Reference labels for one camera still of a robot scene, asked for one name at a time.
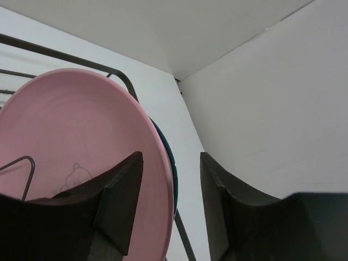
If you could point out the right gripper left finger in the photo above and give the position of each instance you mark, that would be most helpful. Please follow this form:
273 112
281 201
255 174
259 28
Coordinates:
94 219

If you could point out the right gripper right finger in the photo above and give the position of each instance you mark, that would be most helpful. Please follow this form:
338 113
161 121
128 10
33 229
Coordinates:
244 223

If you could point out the white plate green rim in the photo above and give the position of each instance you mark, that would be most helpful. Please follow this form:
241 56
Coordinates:
173 165

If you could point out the pink plastic plate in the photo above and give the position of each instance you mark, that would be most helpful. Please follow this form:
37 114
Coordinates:
68 126

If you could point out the dark wire dish rack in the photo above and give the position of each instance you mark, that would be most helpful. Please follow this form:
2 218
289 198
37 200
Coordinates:
28 46

